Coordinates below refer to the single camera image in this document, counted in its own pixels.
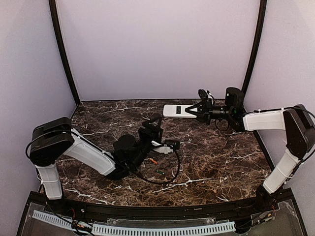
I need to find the white red remote control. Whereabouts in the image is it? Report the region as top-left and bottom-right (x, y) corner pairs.
(163, 104), (190, 118)

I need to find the orange battery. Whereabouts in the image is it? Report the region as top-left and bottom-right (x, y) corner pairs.
(149, 158), (158, 165)

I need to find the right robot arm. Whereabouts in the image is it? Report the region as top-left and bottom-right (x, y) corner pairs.
(185, 87), (315, 210)

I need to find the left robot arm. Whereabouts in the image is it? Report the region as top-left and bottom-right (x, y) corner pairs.
(25, 116), (163, 200)

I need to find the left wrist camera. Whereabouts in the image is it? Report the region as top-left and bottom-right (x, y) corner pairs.
(151, 140), (180, 154)

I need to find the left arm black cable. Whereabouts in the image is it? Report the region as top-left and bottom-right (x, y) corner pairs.
(123, 147), (182, 185)

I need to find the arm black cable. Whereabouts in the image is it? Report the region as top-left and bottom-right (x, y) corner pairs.
(290, 105), (315, 164)
(123, 147), (182, 185)

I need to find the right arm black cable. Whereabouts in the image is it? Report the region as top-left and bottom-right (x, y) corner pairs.
(290, 105), (315, 164)

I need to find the black front rail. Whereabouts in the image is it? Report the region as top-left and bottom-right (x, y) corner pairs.
(61, 194), (261, 223)

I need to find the centre white cable duct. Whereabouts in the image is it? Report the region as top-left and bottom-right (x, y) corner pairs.
(92, 222), (236, 236)

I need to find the white cable duct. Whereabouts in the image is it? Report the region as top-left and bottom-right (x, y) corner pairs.
(32, 210), (72, 230)
(92, 222), (236, 236)

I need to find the right black frame post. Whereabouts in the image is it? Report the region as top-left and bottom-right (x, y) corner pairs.
(241, 0), (267, 95)

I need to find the black frame post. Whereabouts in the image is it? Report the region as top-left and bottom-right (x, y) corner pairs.
(48, 0), (81, 106)
(241, 0), (267, 95)

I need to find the left white cable duct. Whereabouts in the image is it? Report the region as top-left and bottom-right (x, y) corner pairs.
(32, 210), (72, 230)

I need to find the left black frame post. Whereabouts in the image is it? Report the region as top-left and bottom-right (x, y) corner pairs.
(48, 0), (81, 106)

